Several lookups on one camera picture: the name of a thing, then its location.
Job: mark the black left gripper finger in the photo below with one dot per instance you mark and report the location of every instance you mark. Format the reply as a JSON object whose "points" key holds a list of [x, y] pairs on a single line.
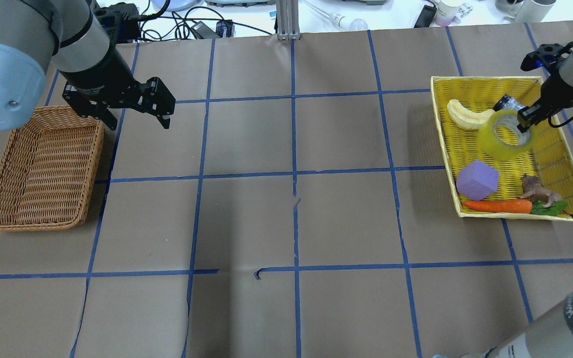
{"points": [[104, 115], [154, 98]]}

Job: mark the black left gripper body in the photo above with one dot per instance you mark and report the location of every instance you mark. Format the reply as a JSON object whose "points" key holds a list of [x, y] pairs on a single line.
{"points": [[98, 75]]}

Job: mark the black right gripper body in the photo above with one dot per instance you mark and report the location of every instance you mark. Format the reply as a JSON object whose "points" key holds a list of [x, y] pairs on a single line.
{"points": [[553, 92]]}

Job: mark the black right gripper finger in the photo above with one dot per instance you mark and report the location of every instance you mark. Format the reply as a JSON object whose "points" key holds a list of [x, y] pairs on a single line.
{"points": [[529, 116]]}

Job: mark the clear yellow tape roll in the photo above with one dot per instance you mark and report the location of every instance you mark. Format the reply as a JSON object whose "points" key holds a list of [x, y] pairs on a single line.
{"points": [[501, 138]]}

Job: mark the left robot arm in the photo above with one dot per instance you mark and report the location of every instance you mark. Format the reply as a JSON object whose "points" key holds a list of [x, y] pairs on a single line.
{"points": [[81, 44]]}

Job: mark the small black silver can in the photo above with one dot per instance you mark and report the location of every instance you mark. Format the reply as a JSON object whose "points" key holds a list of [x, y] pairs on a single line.
{"points": [[507, 102]]}

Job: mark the pale banana slice toy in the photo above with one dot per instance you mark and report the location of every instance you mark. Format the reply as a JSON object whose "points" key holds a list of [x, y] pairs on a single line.
{"points": [[465, 118]]}

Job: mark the yellow woven tray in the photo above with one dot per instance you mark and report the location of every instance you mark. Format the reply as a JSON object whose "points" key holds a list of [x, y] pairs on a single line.
{"points": [[549, 158]]}

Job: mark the brown toy animal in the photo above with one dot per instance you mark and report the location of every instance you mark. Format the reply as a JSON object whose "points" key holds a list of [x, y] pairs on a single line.
{"points": [[533, 190]]}

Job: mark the purple foam cube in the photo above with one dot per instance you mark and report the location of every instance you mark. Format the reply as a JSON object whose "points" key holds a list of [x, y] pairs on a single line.
{"points": [[477, 180]]}

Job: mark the brown wicker basket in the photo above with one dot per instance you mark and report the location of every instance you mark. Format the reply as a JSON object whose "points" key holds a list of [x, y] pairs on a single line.
{"points": [[48, 169]]}

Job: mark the orange toy carrot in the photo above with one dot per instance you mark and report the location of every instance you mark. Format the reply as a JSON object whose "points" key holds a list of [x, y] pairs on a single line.
{"points": [[520, 206]]}

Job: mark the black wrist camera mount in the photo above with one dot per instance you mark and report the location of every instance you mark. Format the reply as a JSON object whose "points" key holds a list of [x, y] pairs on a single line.
{"points": [[547, 56]]}

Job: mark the aluminium frame post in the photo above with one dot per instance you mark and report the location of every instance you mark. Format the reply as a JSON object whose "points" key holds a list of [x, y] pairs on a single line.
{"points": [[287, 20]]}

